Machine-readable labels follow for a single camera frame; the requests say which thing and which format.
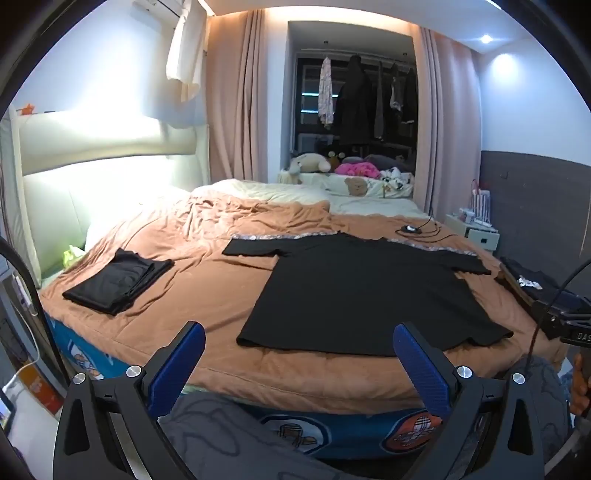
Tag black T-shirt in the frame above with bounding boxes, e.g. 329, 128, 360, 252
222, 232, 514, 358

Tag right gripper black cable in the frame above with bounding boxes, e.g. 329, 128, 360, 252
529, 258, 591, 365

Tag brown blanket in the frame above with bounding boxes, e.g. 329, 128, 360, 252
39, 187, 568, 414

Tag person's right hand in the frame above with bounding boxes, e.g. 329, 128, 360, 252
571, 353, 591, 416

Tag white hanging cloth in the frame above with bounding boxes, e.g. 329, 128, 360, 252
166, 0, 206, 103

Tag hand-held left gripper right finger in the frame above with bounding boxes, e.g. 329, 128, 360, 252
392, 322, 548, 480

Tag bear print pillow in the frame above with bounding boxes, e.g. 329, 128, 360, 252
323, 174, 414, 199

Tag pink curtain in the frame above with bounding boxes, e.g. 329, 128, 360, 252
205, 9, 269, 185
413, 28, 483, 222

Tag dark hanging clothes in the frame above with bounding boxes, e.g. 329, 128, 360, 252
374, 60, 419, 139

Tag cream duvet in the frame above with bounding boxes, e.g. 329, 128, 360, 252
191, 178, 430, 217

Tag black and white plush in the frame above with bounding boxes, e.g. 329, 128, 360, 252
381, 168, 414, 186

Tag cream padded headboard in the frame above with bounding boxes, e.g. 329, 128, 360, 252
9, 111, 211, 278

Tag orange box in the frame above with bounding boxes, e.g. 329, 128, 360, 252
18, 364, 63, 416

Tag striped paper bag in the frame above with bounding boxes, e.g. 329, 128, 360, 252
471, 180, 492, 222

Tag black cable with controller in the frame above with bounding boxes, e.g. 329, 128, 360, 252
392, 198, 455, 243

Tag floral hanging garment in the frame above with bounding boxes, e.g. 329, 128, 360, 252
318, 56, 335, 129

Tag blue printed bed sheet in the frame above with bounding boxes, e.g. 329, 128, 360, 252
44, 310, 490, 462

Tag cream plush toy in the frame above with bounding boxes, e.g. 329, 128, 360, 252
288, 153, 332, 185

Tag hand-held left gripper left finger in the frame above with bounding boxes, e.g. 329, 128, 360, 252
52, 320, 207, 480

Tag folded black clothes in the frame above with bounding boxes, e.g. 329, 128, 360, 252
62, 248, 175, 316

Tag pink plush cloth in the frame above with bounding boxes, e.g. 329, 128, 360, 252
335, 161, 382, 178

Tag stack of printed black clothes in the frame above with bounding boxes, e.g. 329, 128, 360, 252
500, 256, 591, 315

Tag green bag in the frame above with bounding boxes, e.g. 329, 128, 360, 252
62, 244, 86, 268

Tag person's grey patterned pants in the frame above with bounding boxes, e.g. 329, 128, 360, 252
159, 355, 571, 480

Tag white nightstand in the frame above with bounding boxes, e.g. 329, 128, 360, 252
445, 213, 500, 252

